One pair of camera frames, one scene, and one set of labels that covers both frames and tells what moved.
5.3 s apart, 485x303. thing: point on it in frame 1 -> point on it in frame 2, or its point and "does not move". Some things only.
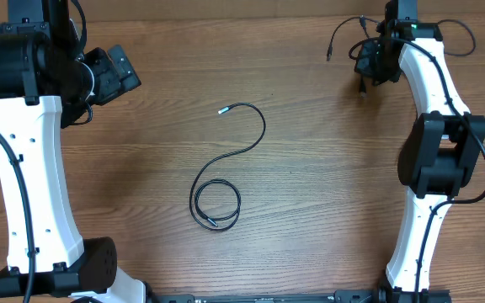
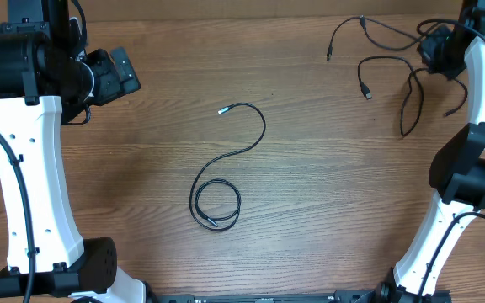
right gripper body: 369,61 -> 434,48
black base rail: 337,296 does not move
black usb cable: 221,181 does not move
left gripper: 109,82 does not move
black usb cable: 361,79 -> 466,96
